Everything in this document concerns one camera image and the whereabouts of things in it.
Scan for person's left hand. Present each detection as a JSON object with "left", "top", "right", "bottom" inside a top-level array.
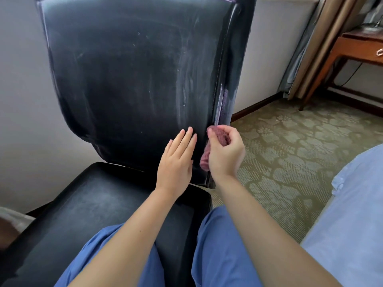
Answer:
[{"left": 155, "top": 126, "right": 198, "bottom": 199}]

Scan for person's right hand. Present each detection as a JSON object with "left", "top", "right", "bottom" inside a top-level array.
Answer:
[{"left": 206, "top": 124, "right": 247, "bottom": 183}]

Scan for pink cleaning cloth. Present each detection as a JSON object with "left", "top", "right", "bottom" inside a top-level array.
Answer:
[{"left": 199, "top": 125, "right": 231, "bottom": 172}]

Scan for black leather chair backrest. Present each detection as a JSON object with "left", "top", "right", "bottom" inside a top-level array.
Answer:
[{"left": 34, "top": 0, "right": 258, "bottom": 189}]

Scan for person's right forearm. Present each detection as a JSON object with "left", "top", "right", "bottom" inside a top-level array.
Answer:
[{"left": 214, "top": 175, "right": 334, "bottom": 287}]

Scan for person's left forearm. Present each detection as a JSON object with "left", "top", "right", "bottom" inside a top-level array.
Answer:
[{"left": 69, "top": 188, "right": 180, "bottom": 287}]

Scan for dark wooden baseboard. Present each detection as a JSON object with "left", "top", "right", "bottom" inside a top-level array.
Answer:
[
  {"left": 230, "top": 92, "right": 283, "bottom": 123},
  {"left": 320, "top": 86, "right": 383, "bottom": 117}
]

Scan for blue trousers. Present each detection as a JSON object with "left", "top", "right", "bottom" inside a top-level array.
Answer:
[{"left": 55, "top": 205, "right": 264, "bottom": 287}]

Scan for wooden furniture leg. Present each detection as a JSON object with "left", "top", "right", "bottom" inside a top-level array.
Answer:
[{"left": 298, "top": 38, "right": 347, "bottom": 112}]

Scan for grey curtain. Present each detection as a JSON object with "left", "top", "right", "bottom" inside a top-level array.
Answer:
[{"left": 278, "top": 0, "right": 324, "bottom": 93}]

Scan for brown curtain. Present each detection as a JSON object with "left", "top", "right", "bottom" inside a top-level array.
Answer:
[{"left": 288, "top": 0, "right": 369, "bottom": 100}]

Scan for white sheer curtain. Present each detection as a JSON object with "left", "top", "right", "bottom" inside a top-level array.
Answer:
[{"left": 0, "top": 206, "right": 35, "bottom": 234}]

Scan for brown wooden desk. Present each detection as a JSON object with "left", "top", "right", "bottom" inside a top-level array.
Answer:
[{"left": 298, "top": 28, "right": 383, "bottom": 112}]

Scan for black power cable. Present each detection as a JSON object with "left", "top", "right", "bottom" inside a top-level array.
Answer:
[{"left": 340, "top": 62, "right": 364, "bottom": 87}]

